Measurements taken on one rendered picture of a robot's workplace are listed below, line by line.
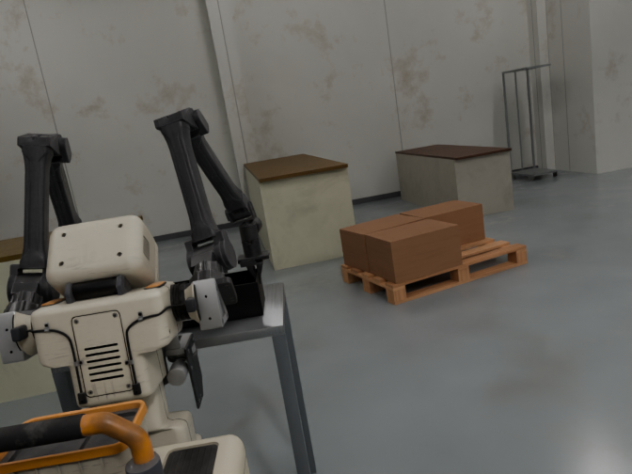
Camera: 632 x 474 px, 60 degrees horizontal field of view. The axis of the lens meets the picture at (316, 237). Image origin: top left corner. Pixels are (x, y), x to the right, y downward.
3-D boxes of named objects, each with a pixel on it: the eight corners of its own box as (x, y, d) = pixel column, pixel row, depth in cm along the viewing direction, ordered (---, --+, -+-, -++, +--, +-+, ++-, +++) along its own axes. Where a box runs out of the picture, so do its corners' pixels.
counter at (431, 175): (442, 191, 825) (437, 144, 810) (516, 210, 624) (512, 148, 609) (401, 198, 816) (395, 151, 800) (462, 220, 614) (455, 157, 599)
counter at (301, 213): (313, 215, 796) (303, 153, 777) (361, 255, 539) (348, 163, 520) (255, 227, 783) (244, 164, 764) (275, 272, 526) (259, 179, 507)
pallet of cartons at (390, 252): (463, 246, 510) (458, 198, 500) (531, 263, 430) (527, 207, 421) (340, 279, 468) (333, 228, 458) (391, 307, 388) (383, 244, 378)
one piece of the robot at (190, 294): (187, 336, 117) (200, 334, 118) (178, 286, 117) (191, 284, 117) (197, 323, 130) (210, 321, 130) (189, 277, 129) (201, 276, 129)
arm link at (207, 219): (142, 108, 136) (179, 94, 134) (166, 121, 149) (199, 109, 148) (191, 280, 132) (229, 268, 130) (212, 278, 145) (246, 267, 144)
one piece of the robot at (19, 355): (24, 361, 120) (14, 311, 119) (2, 365, 119) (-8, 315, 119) (45, 348, 130) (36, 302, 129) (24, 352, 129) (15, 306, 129)
